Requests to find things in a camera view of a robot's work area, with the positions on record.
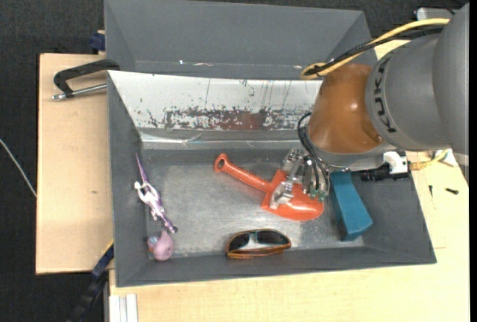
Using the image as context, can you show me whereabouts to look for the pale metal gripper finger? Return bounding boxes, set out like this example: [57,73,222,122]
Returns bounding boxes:
[269,181,289,207]
[273,183,297,210]

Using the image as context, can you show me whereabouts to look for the orange toy shovel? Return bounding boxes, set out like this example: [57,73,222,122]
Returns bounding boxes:
[213,152,326,223]

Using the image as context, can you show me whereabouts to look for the brown-framed sunglasses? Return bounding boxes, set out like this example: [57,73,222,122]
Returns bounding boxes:
[224,228,293,260]

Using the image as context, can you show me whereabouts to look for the grey metal bin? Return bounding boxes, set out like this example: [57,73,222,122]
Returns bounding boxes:
[103,0,437,288]

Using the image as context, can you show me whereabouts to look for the teal flat block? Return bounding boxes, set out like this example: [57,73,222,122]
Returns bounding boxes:
[328,169,374,243]

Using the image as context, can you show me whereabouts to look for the purple and white toy lizard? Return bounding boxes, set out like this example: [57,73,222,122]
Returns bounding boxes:
[133,152,179,235]

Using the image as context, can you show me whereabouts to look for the pink toy animal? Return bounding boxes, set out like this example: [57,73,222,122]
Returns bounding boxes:
[145,230,177,262]

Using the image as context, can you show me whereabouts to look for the pale flat board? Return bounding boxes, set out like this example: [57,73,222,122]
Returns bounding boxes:
[35,52,115,275]

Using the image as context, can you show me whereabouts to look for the black cylinder on white bracket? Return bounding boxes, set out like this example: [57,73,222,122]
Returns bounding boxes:
[358,150,411,182]

